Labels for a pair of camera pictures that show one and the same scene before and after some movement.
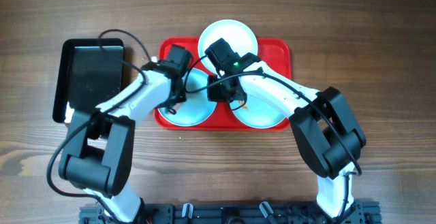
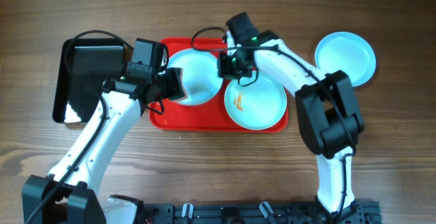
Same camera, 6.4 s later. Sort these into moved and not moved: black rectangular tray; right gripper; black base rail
Moved: right gripper
Not moved: black base rail; black rectangular tray
